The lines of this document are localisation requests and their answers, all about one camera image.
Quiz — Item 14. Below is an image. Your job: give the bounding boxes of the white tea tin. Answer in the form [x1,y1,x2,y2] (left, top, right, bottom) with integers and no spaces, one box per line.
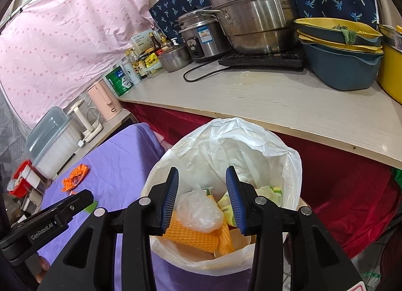
[122,60,142,86]

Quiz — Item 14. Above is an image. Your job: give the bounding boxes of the orange snack wrapper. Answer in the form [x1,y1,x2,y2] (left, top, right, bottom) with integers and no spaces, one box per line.
[61,164,90,192]

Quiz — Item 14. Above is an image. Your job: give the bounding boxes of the pink dotted curtain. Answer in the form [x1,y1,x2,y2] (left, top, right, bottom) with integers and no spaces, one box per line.
[0,0,158,124]

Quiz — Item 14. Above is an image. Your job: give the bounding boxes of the white printed box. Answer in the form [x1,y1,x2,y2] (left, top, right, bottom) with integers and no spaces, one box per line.
[132,31,154,57]

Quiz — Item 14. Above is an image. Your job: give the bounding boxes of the row of condiment bottles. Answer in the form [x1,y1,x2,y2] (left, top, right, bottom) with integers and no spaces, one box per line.
[126,29,176,79]

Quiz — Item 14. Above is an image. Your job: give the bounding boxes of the yellow packet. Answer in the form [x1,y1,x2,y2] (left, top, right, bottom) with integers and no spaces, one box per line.
[143,53,163,69]

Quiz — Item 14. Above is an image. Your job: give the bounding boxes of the trash bin with white liner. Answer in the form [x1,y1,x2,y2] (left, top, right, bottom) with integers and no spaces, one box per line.
[141,117,311,276]

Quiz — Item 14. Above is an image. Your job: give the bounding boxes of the yellow green plastic bag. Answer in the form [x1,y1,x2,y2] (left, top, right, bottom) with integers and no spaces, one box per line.
[201,185,284,226]

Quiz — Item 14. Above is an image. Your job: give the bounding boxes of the purple tablecloth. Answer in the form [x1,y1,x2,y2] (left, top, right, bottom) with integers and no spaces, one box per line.
[37,123,206,291]

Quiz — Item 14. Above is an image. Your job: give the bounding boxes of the pink electric kettle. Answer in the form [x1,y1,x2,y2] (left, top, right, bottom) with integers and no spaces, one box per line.
[86,79,124,122]

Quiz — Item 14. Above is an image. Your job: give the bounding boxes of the orange knitted cloth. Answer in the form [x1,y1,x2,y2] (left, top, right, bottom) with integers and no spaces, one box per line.
[163,212,219,253]

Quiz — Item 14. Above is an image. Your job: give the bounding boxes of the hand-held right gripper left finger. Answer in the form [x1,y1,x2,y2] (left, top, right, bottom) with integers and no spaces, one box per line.
[44,167,179,291]

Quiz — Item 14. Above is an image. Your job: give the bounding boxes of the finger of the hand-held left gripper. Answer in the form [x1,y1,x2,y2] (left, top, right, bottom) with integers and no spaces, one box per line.
[56,190,95,220]

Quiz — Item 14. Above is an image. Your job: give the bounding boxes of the white blender cup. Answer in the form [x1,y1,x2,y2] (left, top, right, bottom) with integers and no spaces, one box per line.
[22,165,42,190]

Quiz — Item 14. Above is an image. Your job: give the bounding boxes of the red cloth skirt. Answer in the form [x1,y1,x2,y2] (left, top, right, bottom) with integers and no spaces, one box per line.
[120,100,402,259]

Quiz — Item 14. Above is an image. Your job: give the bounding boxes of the person's left hand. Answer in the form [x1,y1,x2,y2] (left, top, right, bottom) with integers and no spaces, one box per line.
[34,255,51,283]

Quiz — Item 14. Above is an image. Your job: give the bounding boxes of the white dish rack grey lid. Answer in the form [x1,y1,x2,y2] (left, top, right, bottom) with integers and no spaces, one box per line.
[25,106,84,179]

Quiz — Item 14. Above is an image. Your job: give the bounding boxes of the red plastic basin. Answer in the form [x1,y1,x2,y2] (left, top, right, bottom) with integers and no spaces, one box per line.
[6,160,34,198]

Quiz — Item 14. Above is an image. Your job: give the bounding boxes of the orange foam net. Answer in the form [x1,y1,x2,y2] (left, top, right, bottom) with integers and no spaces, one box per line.
[215,222,235,256]

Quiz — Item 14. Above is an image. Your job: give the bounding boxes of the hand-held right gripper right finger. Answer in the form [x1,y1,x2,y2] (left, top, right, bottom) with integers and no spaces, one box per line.
[225,166,362,291]

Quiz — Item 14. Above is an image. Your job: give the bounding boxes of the black power cable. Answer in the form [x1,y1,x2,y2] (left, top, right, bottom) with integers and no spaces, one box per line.
[183,60,227,83]

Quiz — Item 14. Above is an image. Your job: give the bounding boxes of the steel rice cooker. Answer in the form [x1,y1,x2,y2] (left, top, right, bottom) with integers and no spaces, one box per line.
[175,6,233,61]

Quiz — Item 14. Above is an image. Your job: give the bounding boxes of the white glass electric kettle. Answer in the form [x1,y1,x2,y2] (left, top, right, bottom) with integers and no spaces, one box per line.
[67,103,103,143]

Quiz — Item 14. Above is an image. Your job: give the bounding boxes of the black induction cooker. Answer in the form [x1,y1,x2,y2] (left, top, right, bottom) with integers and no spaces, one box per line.
[218,47,307,71]

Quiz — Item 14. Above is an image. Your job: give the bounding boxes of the stack of blue yellow colanders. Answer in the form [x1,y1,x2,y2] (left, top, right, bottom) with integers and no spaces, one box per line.
[293,17,386,91]

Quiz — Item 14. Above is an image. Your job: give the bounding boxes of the green white canister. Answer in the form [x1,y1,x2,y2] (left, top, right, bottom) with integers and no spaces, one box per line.
[105,65,133,97]

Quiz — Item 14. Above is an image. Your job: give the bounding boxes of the large steel steamer pot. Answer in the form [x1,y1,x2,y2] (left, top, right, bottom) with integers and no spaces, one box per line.
[200,0,301,55]

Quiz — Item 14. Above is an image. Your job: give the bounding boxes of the yellow plastic bucket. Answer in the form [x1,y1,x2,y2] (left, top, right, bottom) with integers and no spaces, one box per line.
[376,24,402,105]

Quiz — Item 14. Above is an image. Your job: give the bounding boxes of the white plastic bag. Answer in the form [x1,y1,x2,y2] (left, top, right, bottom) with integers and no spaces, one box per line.
[174,189,224,234]

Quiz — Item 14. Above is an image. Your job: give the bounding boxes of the small steel pot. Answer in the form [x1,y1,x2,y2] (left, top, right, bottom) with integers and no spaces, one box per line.
[159,44,193,73]

